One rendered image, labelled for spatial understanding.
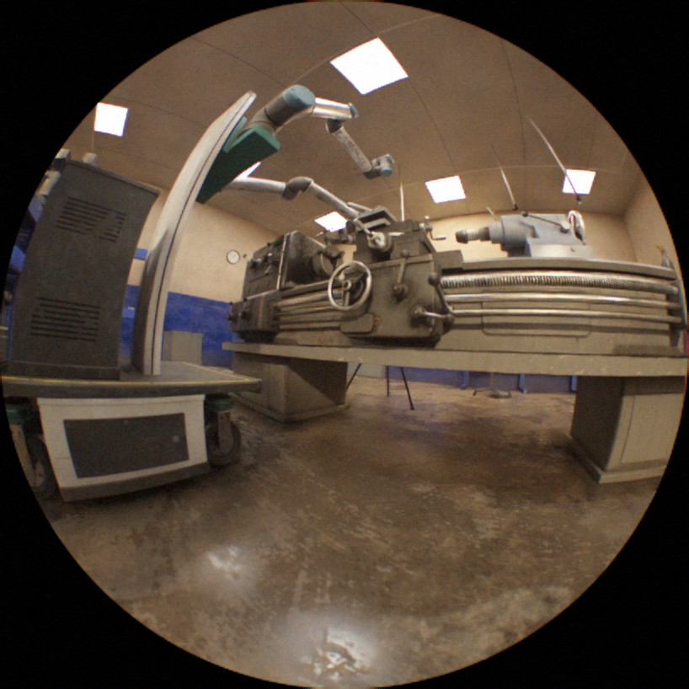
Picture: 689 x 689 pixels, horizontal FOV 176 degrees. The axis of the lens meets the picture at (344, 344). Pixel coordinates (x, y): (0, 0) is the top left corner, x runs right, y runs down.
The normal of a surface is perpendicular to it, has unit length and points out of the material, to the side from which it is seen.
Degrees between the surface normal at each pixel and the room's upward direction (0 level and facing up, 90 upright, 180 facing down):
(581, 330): 90
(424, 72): 180
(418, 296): 90
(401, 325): 90
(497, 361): 90
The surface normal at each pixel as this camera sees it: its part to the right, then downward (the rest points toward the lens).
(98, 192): 0.88, 0.04
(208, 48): -0.07, 1.00
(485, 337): -0.60, -0.07
